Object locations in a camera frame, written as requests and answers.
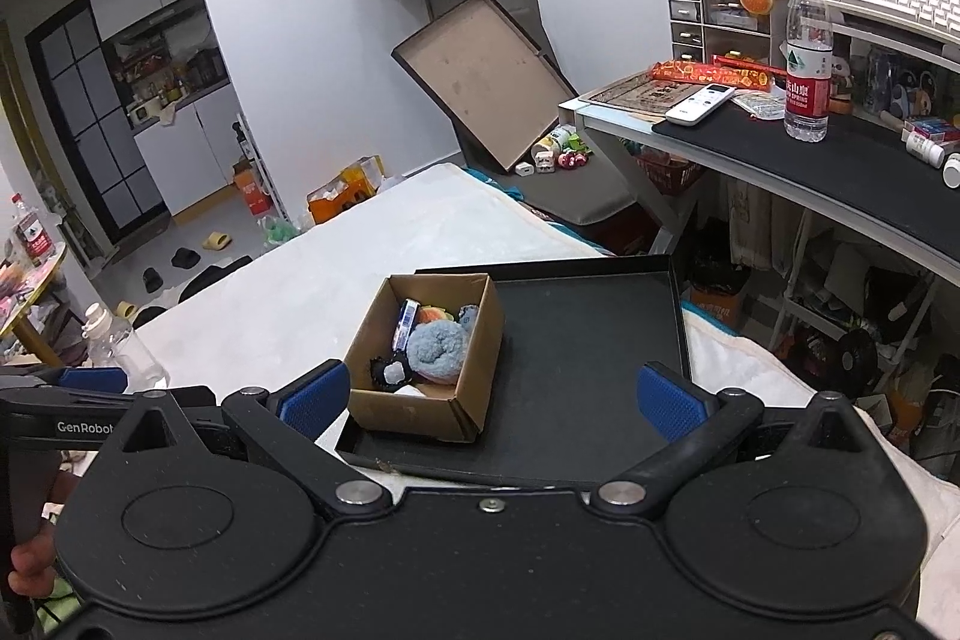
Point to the person's left hand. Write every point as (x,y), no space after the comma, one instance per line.
(33,564)

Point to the brown cardboard box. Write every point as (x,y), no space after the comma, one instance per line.
(450,413)

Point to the white canister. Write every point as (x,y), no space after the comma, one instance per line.
(556,141)

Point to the yellow slipper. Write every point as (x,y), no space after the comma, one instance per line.
(217,241)

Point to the white remote control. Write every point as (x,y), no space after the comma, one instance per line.
(697,107)

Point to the orange paper bag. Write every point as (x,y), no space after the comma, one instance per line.
(355,184)

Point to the plush burger toy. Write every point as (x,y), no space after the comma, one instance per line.
(429,313)

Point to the clear water bottle red label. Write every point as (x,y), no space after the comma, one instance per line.
(809,63)

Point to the grey bench cushion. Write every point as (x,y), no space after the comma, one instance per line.
(578,197)

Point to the blue snack packet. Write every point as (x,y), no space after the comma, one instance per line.
(404,325)

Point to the fluffy blue plush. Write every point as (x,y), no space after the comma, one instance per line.
(437,351)

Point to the grey curved desk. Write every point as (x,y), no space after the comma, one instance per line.
(860,176)

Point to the red plastic basket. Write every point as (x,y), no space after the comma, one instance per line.
(671,175)

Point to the leaning brown board lid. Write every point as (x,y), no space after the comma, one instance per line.
(483,70)

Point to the black shallow tray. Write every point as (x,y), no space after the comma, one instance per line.
(563,408)

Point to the clear glass jar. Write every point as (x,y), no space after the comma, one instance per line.
(112,342)

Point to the small black fan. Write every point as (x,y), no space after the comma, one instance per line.
(855,361)

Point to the grey drawer organizer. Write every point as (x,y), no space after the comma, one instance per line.
(703,30)

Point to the white soft ball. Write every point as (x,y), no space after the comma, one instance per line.
(412,391)

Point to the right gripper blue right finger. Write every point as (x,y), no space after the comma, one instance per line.
(700,430)

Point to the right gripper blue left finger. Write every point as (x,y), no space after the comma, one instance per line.
(279,432)

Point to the black dotted fabric pouch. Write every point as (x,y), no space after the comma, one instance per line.
(389,374)

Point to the blue denim fabric toy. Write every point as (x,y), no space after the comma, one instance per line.
(467,317)

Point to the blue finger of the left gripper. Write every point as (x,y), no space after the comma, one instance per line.
(94,379)

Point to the white kitchen cabinet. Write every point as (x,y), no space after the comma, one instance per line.
(193,157)

